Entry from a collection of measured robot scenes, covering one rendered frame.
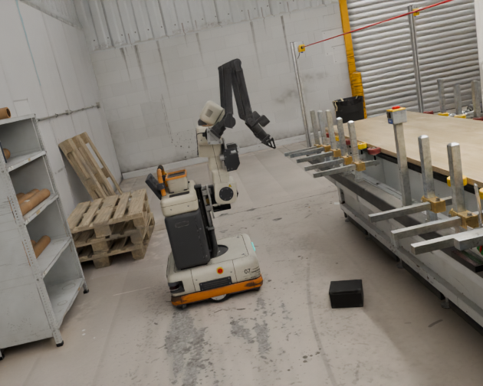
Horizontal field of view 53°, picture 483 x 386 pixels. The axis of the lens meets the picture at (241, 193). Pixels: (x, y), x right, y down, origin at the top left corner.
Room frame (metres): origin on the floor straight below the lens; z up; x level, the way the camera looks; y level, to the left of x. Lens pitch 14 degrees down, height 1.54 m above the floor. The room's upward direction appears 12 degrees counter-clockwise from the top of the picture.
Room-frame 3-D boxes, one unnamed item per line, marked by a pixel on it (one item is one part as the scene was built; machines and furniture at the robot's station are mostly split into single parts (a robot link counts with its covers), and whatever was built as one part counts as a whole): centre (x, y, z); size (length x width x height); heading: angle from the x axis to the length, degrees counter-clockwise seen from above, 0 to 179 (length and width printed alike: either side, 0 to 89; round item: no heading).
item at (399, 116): (2.36, -0.82, 1.18); 0.07 x 0.07 x 0.08; 3
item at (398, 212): (2.05, -0.75, 0.80); 0.43 x 0.03 x 0.04; 93
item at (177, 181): (3.49, 0.44, 0.87); 0.23 x 0.15 x 0.11; 3
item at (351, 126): (3.09, -0.78, 0.86); 0.04 x 0.04 x 0.48; 3
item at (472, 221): (1.82, -0.85, 0.81); 0.14 x 0.06 x 0.05; 3
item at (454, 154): (1.85, -0.85, 0.87); 0.04 x 0.04 x 0.48; 3
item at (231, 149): (3.51, 0.03, 0.99); 0.28 x 0.16 x 0.22; 3
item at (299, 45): (4.40, -0.74, 1.20); 0.15 x 0.12 x 1.00; 3
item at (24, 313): (3.47, 1.65, 0.78); 0.90 x 0.45 x 1.55; 3
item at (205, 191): (3.57, 0.16, 0.68); 0.28 x 0.27 x 0.25; 3
